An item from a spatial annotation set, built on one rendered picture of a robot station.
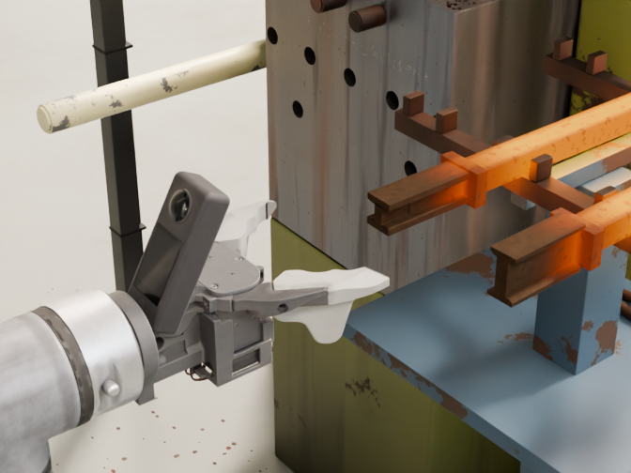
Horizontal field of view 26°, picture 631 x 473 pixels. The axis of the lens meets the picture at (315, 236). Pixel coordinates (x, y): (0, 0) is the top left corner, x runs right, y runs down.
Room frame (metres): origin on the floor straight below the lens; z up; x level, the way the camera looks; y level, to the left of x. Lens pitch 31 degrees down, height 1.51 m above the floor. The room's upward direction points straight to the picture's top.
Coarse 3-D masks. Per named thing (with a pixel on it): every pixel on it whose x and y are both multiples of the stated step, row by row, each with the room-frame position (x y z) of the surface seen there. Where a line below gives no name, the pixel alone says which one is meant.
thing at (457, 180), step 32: (544, 128) 1.11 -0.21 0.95; (576, 128) 1.11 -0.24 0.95; (608, 128) 1.13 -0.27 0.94; (448, 160) 1.04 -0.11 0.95; (480, 160) 1.05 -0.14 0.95; (512, 160) 1.05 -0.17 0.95; (384, 192) 0.98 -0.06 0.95; (416, 192) 0.98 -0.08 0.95; (448, 192) 1.02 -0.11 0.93; (480, 192) 1.02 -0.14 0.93; (384, 224) 0.97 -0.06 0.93
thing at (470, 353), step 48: (432, 288) 1.26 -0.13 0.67; (480, 288) 1.26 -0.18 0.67; (384, 336) 1.17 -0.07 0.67; (432, 336) 1.17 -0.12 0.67; (480, 336) 1.17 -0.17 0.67; (528, 336) 1.17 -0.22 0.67; (624, 336) 1.17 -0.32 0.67; (432, 384) 1.09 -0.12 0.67; (480, 384) 1.09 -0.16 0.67; (528, 384) 1.09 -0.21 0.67; (576, 384) 1.09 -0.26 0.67; (624, 384) 1.09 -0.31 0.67; (480, 432) 1.03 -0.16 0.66; (528, 432) 1.01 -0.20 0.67; (576, 432) 1.01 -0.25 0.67; (624, 432) 1.01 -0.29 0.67
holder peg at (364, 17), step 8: (360, 8) 1.56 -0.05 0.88; (368, 8) 1.56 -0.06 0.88; (376, 8) 1.56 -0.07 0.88; (352, 16) 1.55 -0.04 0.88; (360, 16) 1.54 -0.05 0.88; (368, 16) 1.55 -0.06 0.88; (376, 16) 1.55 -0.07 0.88; (384, 16) 1.56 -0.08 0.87; (352, 24) 1.55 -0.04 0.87; (360, 24) 1.54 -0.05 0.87; (368, 24) 1.54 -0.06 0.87; (376, 24) 1.55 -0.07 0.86
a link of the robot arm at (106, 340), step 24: (96, 288) 0.83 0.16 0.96; (72, 312) 0.79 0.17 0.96; (96, 312) 0.80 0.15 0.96; (120, 312) 0.80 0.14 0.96; (96, 336) 0.78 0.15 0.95; (120, 336) 0.79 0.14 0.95; (96, 360) 0.77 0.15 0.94; (120, 360) 0.78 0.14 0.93; (96, 384) 0.76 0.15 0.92; (120, 384) 0.77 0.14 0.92; (96, 408) 0.76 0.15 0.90
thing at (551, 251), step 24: (624, 192) 0.99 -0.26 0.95; (552, 216) 0.93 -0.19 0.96; (576, 216) 0.94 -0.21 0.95; (600, 216) 0.95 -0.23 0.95; (624, 216) 0.95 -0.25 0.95; (504, 240) 0.90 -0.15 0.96; (528, 240) 0.90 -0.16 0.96; (552, 240) 0.90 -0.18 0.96; (576, 240) 0.93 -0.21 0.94; (600, 240) 0.92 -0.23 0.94; (504, 264) 0.88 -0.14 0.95; (528, 264) 0.89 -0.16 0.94; (552, 264) 0.91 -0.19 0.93; (576, 264) 0.92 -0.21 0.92; (600, 264) 0.92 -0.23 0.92; (504, 288) 0.88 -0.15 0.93; (528, 288) 0.89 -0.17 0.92
